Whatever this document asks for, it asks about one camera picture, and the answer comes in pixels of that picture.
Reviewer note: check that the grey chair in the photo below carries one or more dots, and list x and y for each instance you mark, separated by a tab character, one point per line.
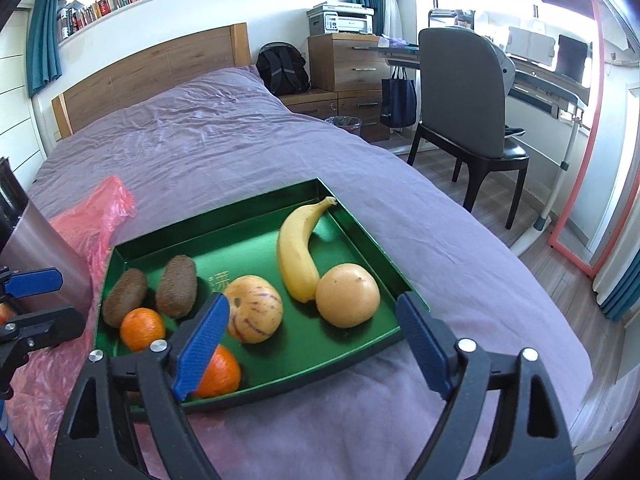
460	90

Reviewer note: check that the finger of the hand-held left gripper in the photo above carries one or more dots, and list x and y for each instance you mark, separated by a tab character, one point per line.
35	282
45	327

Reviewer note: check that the white-framed desk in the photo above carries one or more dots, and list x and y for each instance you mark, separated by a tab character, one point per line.
545	92

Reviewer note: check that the wooden headboard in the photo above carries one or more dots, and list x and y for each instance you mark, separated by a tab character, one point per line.
150	70

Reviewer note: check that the black monitor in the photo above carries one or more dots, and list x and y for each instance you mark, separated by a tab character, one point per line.
572	57

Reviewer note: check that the bed with purple sheet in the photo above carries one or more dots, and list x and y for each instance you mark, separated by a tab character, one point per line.
225	135

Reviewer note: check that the wooden drawer cabinet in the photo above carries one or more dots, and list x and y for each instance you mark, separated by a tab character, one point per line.
335	60

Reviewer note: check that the yellow striped pepino melon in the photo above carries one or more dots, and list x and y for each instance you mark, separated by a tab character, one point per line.
257	310

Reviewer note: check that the pink plastic sheet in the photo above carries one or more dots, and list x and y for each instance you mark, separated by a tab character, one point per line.
105	210

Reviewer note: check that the green tray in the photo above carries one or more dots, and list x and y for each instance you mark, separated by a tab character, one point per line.
260	245

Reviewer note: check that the brown fuzzy kiwi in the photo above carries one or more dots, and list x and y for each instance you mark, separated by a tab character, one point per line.
125	297
176	286

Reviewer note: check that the yellow banana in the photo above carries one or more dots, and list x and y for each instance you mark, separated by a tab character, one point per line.
295	255

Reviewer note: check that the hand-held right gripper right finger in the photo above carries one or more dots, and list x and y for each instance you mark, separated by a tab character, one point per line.
422	345

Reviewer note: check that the coral mirror frame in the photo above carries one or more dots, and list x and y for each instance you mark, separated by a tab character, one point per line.
570	260

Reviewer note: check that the orange tangerine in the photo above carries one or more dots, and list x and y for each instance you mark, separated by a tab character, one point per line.
142	329
222	375

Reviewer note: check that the mesh waste bin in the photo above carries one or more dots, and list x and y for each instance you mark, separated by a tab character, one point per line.
344	125

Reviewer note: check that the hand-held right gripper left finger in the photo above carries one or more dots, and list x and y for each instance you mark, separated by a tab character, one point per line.
202	345

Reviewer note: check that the yellow apple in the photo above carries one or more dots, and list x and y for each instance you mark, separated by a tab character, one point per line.
347	295

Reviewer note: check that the wooden nightstand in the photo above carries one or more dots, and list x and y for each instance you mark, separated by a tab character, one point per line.
360	105

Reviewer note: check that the white wardrobe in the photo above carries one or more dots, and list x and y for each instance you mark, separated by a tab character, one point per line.
15	110

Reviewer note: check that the grey metallic box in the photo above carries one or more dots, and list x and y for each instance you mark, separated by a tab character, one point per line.
45	245

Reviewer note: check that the black backpack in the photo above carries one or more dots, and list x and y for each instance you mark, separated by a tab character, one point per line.
282	67

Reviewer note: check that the navy tote bag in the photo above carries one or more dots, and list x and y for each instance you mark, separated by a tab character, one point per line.
398	100

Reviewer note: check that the white printer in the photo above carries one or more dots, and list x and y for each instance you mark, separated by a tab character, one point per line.
345	20

